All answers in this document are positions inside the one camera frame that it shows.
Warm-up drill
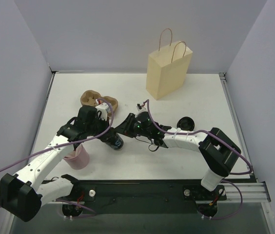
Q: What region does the dark plastic cup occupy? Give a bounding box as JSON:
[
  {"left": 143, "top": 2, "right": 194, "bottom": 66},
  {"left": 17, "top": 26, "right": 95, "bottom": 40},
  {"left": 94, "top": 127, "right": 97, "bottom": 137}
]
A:
[{"left": 101, "top": 132, "right": 124, "bottom": 150}]

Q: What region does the black cup lid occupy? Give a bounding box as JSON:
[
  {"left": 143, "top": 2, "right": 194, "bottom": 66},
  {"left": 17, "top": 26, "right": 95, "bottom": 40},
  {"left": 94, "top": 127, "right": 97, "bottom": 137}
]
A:
[{"left": 177, "top": 117, "right": 195, "bottom": 131}]

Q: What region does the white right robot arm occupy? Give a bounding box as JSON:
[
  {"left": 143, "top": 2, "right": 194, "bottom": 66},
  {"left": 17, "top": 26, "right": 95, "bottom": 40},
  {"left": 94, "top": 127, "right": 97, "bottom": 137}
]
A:
[{"left": 116, "top": 111, "right": 241, "bottom": 199}]

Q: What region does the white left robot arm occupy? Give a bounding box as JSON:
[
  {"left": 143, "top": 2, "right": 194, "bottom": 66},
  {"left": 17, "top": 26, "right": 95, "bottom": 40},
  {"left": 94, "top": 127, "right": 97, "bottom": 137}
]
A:
[{"left": 0, "top": 103, "right": 113, "bottom": 222}]

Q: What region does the brown cardboard cup carrier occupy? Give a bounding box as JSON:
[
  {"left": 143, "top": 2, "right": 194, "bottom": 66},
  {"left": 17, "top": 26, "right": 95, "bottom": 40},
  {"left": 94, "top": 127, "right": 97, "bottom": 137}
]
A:
[{"left": 80, "top": 90, "right": 118, "bottom": 113}]

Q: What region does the pink straw holder cup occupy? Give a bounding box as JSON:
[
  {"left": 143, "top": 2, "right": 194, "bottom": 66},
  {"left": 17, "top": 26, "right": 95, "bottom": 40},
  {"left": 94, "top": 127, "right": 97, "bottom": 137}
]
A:
[{"left": 64, "top": 144, "right": 90, "bottom": 170}]

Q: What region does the beige paper bag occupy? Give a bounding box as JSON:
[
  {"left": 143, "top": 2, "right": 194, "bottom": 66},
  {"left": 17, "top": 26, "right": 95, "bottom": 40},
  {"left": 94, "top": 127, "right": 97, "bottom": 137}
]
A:
[{"left": 146, "top": 41, "right": 193, "bottom": 100}]

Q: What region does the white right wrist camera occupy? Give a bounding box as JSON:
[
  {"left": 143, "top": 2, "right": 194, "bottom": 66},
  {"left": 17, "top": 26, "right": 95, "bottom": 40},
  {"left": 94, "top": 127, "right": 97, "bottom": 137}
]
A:
[{"left": 136, "top": 103, "right": 147, "bottom": 116}]

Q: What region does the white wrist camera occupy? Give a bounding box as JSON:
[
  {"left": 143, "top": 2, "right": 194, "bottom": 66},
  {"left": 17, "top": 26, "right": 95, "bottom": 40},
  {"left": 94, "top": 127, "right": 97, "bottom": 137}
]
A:
[
  {"left": 96, "top": 99, "right": 111, "bottom": 119},
  {"left": 136, "top": 103, "right": 147, "bottom": 116}
]

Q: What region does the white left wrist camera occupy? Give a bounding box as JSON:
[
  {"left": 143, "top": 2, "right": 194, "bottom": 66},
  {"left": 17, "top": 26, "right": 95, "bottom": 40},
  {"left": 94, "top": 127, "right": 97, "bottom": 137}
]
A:
[{"left": 96, "top": 99, "right": 111, "bottom": 119}]

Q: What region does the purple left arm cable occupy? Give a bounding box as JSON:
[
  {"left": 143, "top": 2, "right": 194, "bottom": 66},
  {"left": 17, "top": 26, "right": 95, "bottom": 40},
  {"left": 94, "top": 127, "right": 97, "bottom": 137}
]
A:
[{"left": 0, "top": 97, "right": 114, "bottom": 209}]

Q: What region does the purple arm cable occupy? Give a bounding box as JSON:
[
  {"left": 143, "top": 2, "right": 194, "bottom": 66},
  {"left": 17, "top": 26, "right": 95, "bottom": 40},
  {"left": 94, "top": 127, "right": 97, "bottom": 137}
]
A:
[
  {"left": 0, "top": 97, "right": 114, "bottom": 209},
  {"left": 142, "top": 98, "right": 253, "bottom": 220}
]

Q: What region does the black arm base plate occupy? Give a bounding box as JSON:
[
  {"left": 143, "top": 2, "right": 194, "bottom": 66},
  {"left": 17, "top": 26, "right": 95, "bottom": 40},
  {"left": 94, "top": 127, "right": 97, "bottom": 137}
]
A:
[{"left": 52, "top": 179, "right": 226, "bottom": 215}]

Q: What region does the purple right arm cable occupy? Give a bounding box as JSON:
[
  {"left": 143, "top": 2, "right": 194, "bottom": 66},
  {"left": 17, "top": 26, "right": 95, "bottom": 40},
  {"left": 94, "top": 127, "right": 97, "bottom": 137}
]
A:
[{"left": 142, "top": 98, "right": 253, "bottom": 220}]

